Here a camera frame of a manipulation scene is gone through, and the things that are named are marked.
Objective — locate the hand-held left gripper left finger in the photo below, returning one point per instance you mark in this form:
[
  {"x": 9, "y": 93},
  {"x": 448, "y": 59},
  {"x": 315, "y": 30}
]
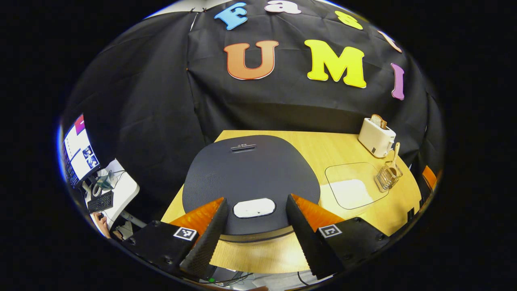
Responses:
[{"x": 208, "y": 242}]

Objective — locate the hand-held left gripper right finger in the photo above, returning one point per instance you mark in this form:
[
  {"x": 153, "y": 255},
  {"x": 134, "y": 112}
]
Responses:
[{"x": 309, "y": 246}]

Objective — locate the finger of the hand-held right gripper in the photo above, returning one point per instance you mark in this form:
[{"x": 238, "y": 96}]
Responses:
[{"x": 429, "y": 177}]

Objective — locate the wooden spoon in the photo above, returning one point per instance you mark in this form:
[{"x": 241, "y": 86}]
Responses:
[{"x": 394, "y": 159}]

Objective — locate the white rice cooker button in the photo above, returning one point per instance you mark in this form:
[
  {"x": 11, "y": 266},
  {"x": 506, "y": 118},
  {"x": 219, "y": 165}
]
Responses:
[{"x": 254, "y": 208}]

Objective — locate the white rice heap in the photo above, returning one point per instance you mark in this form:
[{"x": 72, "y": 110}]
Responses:
[{"x": 349, "y": 194}]

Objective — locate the black steel rice cooker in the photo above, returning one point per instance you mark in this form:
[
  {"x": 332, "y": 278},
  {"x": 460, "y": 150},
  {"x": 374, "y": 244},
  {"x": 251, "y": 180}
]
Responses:
[{"x": 250, "y": 173}]

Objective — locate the clear plastic rice container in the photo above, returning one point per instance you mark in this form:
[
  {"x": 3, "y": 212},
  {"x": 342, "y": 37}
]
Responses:
[{"x": 347, "y": 171}]

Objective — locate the white toaster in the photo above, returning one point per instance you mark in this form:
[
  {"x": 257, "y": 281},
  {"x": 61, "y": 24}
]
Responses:
[{"x": 375, "y": 139}]

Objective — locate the toast bread slice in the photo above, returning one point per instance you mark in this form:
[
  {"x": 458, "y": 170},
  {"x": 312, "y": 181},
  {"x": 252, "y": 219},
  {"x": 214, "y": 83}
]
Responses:
[
  {"x": 376, "y": 120},
  {"x": 383, "y": 124}
]

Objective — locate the white side table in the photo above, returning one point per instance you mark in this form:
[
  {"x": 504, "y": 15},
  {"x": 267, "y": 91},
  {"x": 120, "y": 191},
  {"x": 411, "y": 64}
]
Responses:
[{"x": 127, "y": 192}]

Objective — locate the black keyboard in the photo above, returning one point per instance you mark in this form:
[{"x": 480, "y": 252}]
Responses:
[{"x": 101, "y": 202}]

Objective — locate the green clear plastic item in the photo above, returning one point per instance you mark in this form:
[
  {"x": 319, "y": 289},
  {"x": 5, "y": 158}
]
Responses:
[{"x": 105, "y": 180}]

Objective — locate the white tape roll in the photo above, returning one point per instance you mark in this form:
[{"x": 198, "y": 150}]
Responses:
[{"x": 96, "y": 190}]

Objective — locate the black backdrop cloth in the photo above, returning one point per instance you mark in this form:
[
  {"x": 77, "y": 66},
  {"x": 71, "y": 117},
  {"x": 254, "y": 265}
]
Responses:
[{"x": 161, "y": 101}]

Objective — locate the computer monitor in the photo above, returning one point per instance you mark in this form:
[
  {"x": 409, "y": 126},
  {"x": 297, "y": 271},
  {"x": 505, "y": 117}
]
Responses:
[{"x": 80, "y": 151}]

